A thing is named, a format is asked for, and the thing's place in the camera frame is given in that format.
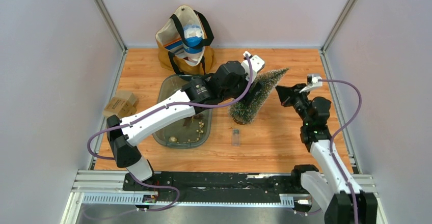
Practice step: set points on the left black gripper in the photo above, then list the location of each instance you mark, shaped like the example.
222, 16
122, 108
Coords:
250, 95

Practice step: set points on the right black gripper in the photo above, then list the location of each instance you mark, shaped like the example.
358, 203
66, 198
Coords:
287, 94

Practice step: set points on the small frosted christmas tree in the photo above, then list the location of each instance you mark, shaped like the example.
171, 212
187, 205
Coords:
245, 111

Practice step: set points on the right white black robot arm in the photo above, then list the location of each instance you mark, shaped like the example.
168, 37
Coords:
337, 193

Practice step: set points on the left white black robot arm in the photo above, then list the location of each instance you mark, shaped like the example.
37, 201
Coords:
125, 134

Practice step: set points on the brown ribbon bow ornament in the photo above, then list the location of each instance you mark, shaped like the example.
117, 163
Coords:
189, 120

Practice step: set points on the gold bead garland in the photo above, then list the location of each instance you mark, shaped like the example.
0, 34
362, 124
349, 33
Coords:
194, 132

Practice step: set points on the clear plastic battery box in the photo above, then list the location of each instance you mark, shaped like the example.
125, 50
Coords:
235, 137

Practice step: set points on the blue white bottle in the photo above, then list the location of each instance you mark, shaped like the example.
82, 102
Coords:
193, 35

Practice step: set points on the clear glass tray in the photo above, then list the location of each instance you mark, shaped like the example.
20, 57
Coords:
169, 86

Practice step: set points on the yellow canvas tote bag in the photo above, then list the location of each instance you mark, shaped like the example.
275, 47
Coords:
170, 40

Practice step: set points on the cardboard wrapped felt pads pack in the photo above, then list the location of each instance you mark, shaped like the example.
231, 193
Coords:
123, 104

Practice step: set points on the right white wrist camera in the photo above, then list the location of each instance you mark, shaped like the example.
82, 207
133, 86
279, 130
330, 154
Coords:
313, 82

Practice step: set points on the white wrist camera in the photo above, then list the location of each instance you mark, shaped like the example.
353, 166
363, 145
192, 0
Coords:
313, 82
257, 65

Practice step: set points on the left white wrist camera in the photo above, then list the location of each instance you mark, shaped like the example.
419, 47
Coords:
257, 65

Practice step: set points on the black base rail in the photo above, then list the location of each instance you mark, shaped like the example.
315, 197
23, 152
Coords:
206, 187

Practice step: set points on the aluminium frame rail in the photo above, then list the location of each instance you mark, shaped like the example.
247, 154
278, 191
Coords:
105, 187

